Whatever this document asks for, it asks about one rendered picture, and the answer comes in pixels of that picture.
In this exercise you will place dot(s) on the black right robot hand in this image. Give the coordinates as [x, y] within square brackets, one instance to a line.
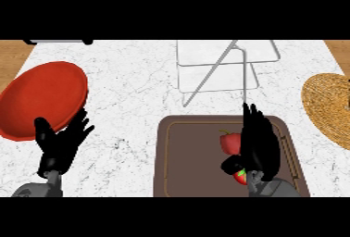
[258, 145]

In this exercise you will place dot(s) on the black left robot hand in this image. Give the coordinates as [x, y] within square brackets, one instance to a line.
[60, 143]

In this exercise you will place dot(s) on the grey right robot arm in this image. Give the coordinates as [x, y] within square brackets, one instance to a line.
[268, 187]

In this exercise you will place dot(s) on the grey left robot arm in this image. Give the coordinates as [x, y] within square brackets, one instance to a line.
[39, 186]

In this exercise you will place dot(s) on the red bell pepper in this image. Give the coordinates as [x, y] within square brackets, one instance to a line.
[230, 143]

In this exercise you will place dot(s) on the brown tray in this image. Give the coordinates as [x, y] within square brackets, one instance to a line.
[195, 157]

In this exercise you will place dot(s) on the red strawberry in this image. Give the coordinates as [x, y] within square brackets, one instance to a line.
[240, 177]

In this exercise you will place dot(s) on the red plate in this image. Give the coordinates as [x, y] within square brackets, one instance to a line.
[42, 99]

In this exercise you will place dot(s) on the woven wicker placemat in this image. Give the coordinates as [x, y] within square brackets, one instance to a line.
[327, 108]

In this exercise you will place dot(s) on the grey appliance with black feet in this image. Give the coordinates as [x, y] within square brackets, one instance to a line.
[56, 41]

